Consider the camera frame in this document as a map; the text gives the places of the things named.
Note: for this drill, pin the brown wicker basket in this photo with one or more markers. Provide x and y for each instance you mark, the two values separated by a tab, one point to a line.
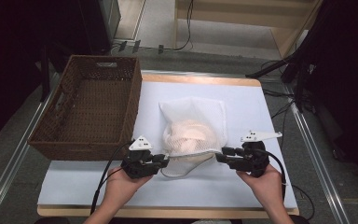
90	109

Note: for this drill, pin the cream cloth garment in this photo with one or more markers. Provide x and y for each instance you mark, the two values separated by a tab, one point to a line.
189	137

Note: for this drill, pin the metal floor rail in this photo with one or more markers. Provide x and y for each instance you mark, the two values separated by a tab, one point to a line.
12	168
317	161

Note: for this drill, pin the black curtain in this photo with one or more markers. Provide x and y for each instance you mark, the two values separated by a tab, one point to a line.
348	93
6	62

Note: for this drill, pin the wooden table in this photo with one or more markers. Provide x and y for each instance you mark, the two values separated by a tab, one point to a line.
183	214

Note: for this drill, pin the person's left hand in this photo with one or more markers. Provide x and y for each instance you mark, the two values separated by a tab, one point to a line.
122	189

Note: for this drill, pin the black stool seat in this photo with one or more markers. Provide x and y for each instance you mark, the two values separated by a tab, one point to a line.
52	221

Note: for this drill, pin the black metal stand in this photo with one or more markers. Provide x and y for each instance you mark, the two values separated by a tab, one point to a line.
270	67

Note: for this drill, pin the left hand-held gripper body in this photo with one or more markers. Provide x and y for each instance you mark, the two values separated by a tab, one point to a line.
140	165

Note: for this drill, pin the person's right hand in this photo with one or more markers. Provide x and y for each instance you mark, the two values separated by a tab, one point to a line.
265	186

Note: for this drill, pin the black metal post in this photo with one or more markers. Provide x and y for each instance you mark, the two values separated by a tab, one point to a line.
45	71

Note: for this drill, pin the light wooden shelf unit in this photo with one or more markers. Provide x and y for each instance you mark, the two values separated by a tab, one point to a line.
286	37

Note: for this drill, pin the white mesh laundry bag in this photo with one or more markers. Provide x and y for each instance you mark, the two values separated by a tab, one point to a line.
192	109

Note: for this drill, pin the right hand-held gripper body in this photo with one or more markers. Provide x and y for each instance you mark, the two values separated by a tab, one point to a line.
253	160

